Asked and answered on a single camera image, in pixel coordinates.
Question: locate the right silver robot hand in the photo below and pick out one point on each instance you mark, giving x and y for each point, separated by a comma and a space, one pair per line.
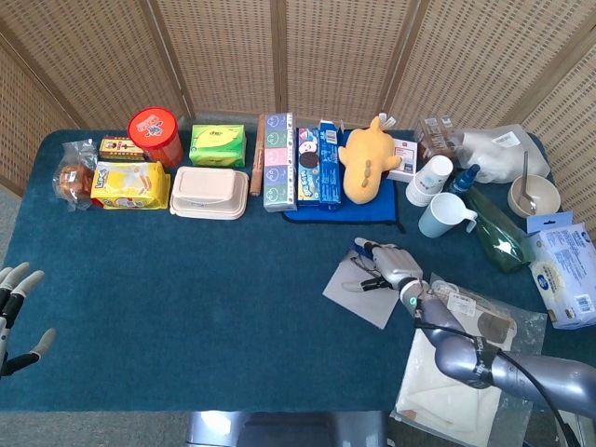
400, 267

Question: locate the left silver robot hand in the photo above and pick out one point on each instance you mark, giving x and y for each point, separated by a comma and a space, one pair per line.
11, 298

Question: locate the thin-framed eyeglasses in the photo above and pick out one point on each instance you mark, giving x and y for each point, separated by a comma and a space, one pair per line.
361, 265

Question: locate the blue cardboard glasses case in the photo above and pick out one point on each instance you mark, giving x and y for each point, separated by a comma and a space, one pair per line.
368, 307

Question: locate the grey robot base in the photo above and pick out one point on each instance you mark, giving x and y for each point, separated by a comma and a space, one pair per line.
279, 430

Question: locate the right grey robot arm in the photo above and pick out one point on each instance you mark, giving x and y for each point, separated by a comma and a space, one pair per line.
465, 354

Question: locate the light blue plastic mug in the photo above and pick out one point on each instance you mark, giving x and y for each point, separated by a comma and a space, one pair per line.
442, 216

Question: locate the blue cloth mat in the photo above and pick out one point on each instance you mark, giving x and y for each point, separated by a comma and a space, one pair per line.
363, 212

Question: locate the stack of paper cups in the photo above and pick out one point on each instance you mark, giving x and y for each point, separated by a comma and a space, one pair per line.
428, 181

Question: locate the green glass bottle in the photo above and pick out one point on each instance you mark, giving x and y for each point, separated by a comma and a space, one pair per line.
498, 233

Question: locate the small white box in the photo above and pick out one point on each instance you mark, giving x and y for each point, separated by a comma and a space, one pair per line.
404, 158

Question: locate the yellow plush toy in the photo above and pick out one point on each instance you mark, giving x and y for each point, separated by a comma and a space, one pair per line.
365, 158

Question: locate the tall blue carton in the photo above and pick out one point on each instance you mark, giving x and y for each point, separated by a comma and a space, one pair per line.
329, 172

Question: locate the blue cookie box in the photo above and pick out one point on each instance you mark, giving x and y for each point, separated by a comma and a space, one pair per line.
308, 177

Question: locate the clear pack of brown snacks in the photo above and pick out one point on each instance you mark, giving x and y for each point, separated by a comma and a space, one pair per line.
433, 139

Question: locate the bread in clear bag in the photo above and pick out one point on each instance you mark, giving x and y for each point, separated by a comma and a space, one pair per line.
74, 179

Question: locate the clear bag with canvas tote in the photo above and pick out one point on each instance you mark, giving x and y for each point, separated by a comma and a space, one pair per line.
465, 396

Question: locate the white plastic bag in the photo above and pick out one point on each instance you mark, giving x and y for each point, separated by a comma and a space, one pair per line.
493, 149

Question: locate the metal spoon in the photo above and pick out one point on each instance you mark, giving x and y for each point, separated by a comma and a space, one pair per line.
525, 177

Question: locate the pastel tissue multipack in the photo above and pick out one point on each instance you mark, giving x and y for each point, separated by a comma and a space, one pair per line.
279, 163

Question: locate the beige bowl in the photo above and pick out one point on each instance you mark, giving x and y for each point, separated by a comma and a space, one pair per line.
545, 195

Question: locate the white blue wipes pack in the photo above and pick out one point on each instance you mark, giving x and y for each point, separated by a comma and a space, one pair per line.
563, 274

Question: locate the yellow biscuit packet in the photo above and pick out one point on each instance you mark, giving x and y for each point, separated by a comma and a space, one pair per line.
130, 184

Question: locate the teal felt table cover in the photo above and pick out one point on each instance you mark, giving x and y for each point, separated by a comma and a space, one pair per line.
186, 288

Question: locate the wooden rolling pin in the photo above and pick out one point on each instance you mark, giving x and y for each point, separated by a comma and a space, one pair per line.
256, 163

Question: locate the small red yellow box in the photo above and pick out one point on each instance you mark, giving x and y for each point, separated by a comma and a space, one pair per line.
118, 148

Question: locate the beige plastic lunch box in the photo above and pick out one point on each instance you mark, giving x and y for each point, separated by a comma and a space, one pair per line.
207, 191

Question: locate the green tissue pack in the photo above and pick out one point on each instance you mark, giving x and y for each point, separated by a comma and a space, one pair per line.
216, 144

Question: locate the orange tub with red lid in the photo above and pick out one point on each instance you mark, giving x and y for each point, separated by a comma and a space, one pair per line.
153, 125

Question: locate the woven rattan folding screen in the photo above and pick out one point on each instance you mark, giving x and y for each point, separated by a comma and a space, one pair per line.
233, 56

